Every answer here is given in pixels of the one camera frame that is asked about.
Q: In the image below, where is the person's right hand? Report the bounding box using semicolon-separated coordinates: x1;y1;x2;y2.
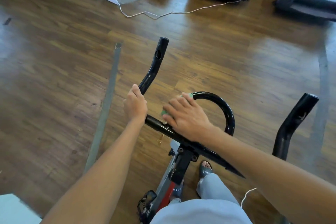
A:
162;92;216;143

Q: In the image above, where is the person's left hand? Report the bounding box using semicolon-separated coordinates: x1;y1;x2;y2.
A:
123;84;149;125

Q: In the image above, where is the red and grey spin bike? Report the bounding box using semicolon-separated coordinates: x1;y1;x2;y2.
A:
138;36;320;224

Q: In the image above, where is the person's left forearm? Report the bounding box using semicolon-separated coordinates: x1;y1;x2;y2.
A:
42;119;145;224

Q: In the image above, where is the person's right forearm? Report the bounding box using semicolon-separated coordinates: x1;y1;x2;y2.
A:
210;127;336;224

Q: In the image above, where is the black sandal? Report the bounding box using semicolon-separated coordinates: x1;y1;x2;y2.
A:
198;160;213;179
170;182;184;201

